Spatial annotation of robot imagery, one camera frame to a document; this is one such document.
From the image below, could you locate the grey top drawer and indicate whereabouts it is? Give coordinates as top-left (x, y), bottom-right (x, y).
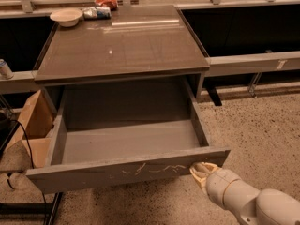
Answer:
top-left (26, 77), bottom-right (229, 194)

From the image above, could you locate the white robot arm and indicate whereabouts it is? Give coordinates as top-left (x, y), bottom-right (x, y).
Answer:
top-left (189, 162), bottom-right (300, 225)

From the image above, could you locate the grey drawer cabinet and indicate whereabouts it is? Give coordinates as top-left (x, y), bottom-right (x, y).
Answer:
top-left (33, 4), bottom-right (211, 111)

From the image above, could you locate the grey metal railing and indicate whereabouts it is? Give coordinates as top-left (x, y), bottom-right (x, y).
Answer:
top-left (0, 0), bottom-right (300, 94)

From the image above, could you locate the cardboard box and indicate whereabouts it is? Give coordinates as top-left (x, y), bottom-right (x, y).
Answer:
top-left (7, 90), bottom-right (53, 168)

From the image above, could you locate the blue white snack bag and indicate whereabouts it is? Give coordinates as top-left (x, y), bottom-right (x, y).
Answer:
top-left (82, 7), bottom-right (112, 20)

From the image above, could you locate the red snack bag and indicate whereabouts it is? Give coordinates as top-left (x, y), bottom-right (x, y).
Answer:
top-left (94, 0), bottom-right (118, 10)

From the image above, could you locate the black stand base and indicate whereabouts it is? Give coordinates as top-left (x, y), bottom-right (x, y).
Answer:
top-left (0, 192), bottom-right (63, 225)

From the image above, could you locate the white bowl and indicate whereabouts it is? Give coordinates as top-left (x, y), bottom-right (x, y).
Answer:
top-left (50, 7), bottom-right (83, 27)

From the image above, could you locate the white can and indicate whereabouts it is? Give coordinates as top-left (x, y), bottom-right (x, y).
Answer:
top-left (0, 59), bottom-right (13, 79)

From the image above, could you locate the black cable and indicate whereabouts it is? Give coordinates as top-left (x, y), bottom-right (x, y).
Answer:
top-left (6, 119), bottom-right (48, 211)

